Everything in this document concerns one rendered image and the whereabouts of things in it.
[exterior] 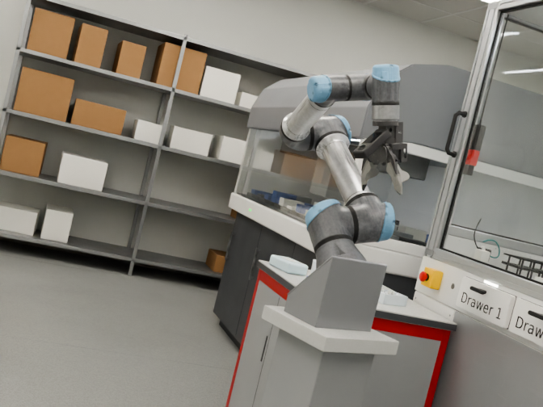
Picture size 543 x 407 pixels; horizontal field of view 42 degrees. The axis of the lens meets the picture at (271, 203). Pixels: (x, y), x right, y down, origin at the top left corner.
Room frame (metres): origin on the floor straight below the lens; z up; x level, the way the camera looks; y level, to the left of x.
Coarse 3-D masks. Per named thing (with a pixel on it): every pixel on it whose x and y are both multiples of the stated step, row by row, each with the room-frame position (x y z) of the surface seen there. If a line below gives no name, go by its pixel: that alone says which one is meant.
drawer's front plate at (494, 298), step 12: (468, 288) 2.54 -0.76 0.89; (480, 288) 2.47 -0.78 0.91; (492, 288) 2.41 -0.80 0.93; (480, 300) 2.46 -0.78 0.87; (492, 300) 2.40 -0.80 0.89; (504, 300) 2.34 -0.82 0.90; (480, 312) 2.44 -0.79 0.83; (492, 312) 2.38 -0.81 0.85; (504, 312) 2.33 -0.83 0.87; (504, 324) 2.31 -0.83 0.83
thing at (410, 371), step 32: (256, 288) 2.91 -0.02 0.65; (288, 288) 2.56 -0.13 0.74; (384, 288) 3.00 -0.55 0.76; (256, 320) 2.83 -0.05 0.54; (384, 320) 2.46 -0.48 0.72; (416, 320) 2.49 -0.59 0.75; (448, 320) 2.58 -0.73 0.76; (256, 352) 2.75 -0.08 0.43; (416, 352) 2.51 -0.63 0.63; (256, 384) 2.67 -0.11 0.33; (384, 384) 2.48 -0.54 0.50; (416, 384) 2.53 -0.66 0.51
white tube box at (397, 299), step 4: (384, 292) 2.62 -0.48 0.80; (396, 292) 2.69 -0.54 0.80; (380, 296) 2.59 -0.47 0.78; (384, 296) 2.57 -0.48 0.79; (388, 296) 2.58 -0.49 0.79; (392, 296) 2.59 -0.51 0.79; (396, 296) 2.61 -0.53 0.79; (400, 296) 2.62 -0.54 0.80; (404, 296) 2.63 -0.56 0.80; (380, 300) 2.58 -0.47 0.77; (384, 300) 2.57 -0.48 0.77; (388, 300) 2.58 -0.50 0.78; (392, 300) 2.60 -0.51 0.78; (396, 300) 2.61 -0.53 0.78; (400, 300) 2.62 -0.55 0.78; (404, 300) 2.64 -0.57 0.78; (392, 304) 2.60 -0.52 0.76; (396, 304) 2.61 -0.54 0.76; (400, 304) 2.63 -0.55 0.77; (404, 304) 2.64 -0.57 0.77
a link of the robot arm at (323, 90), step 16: (320, 80) 2.00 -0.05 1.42; (336, 80) 2.01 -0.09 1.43; (320, 96) 2.00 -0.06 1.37; (336, 96) 2.01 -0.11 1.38; (304, 112) 2.15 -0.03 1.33; (320, 112) 2.11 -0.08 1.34; (288, 128) 2.29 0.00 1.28; (304, 128) 2.24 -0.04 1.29; (288, 144) 2.35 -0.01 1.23; (304, 144) 2.36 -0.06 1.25
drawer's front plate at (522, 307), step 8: (520, 304) 2.26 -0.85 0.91; (528, 304) 2.23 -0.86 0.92; (536, 304) 2.22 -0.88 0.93; (520, 312) 2.26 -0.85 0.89; (536, 312) 2.19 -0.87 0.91; (512, 320) 2.28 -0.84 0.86; (520, 320) 2.25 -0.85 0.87; (528, 320) 2.21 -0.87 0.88; (536, 320) 2.18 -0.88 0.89; (512, 328) 2.27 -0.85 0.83; (520, 328) 2.24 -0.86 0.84; (528, 328) 2.20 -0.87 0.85; (536, 328) 2.17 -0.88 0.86; (520, 336) 2.23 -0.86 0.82; (528, 336) 2.20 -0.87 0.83
